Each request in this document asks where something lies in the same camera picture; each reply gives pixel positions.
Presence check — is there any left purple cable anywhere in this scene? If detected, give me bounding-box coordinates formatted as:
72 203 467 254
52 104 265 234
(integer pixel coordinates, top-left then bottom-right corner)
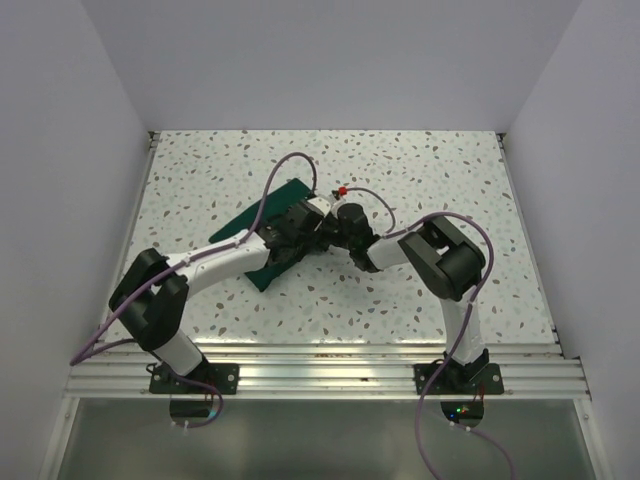
69 152 321 431

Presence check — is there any green surgical drape cloth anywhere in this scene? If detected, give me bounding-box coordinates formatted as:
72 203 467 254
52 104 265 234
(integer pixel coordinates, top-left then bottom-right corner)
209 179 311 292

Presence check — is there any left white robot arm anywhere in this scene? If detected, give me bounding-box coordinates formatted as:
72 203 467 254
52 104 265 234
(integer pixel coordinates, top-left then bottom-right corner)
109 196 332 393

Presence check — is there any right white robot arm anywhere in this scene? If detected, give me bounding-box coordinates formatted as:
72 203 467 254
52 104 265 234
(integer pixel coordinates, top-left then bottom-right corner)
321 203 494 393

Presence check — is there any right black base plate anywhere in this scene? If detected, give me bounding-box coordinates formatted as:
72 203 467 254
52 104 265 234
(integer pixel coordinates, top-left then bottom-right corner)
412 362 505 396

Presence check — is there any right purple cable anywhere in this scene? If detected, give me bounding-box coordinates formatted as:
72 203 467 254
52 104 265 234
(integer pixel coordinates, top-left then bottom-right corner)
344 185 516 480

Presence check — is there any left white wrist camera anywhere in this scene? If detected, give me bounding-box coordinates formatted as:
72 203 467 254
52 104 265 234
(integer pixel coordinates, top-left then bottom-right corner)
306 196 333 217

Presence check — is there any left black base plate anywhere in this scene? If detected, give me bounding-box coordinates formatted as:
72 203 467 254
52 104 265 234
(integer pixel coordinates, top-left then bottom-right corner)
146 363 240 395

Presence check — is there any purple cable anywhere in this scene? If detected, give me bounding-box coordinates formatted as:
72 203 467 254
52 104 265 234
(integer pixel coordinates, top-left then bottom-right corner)
344 185 516 480
69 152 321 431

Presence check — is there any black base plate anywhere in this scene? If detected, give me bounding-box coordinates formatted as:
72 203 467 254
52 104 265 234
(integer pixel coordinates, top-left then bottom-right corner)
146 363 240 395
412 362 505 396

